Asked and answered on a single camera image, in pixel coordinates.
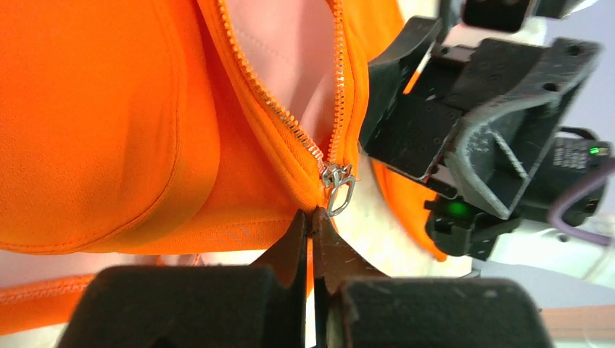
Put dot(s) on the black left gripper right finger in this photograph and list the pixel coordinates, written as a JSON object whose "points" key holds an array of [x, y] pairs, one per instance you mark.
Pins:
{"points": [[356, 305]]}

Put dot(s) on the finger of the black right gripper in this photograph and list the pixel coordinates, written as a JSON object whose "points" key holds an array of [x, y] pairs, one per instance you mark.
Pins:
{"points": [[390, 72]]}

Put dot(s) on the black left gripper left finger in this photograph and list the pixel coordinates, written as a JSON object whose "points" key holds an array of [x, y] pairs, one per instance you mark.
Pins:
{"points": [[257, 305]]}

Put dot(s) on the orange zip jacket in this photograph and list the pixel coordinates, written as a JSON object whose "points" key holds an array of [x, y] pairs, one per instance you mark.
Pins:
{"points": [[165, 132]]}

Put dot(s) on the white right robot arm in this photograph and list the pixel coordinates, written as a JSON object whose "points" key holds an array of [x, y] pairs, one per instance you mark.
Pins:
{"points": [[552, 245]]}

